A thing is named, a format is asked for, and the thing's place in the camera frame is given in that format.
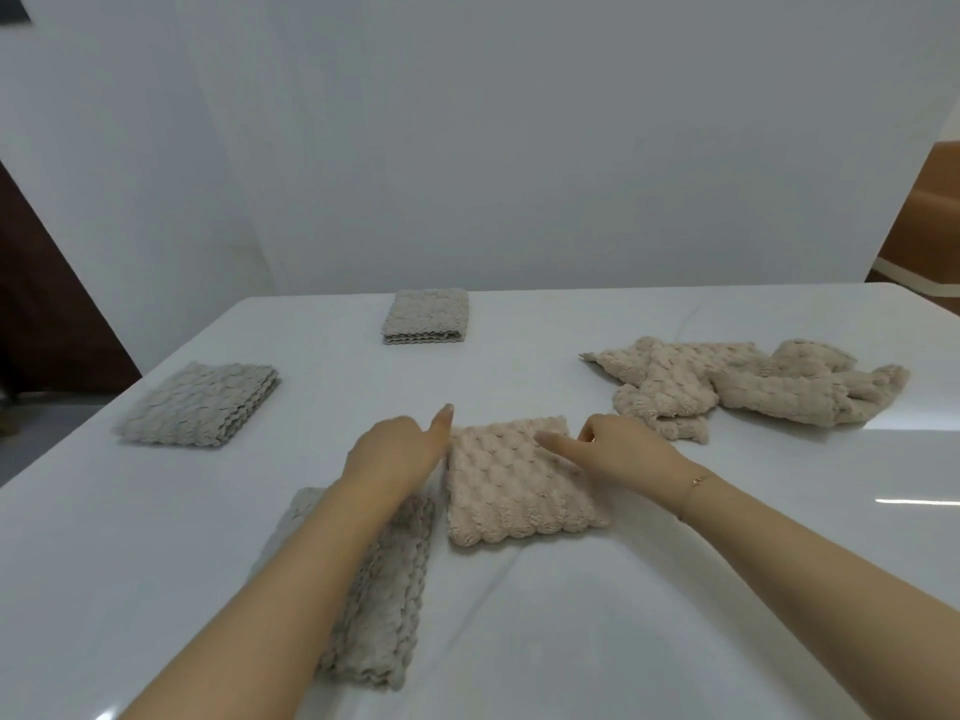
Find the person's left hand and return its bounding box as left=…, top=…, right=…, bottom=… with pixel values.
left=338, top=402, right=456, bottom=505

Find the person's right hand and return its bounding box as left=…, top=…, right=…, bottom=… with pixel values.
left=533, top=413, right=712, bottom=520

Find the blue-grey fluffy towel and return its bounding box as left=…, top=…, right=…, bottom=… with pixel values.
left=247, top=486, right=438, bottom=692

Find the taupe fluffy towel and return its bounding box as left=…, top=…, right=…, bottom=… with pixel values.
left=113, top=360, right=282, bottom=449
left=380, top=288, right=472, bottom=347

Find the person's left forearm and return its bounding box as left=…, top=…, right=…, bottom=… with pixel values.
left=119, top=471, right=423, bottom=720

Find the person's right forearm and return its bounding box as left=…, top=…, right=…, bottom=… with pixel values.
left=678, top=475, right=960, bottom=720

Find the white glossy table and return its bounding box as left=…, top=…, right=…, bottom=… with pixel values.
left=0, top=282, right=960, bottom=720

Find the dark brown wooden door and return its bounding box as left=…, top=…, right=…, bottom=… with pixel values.
left=0, top=160, right=142, bottom=398

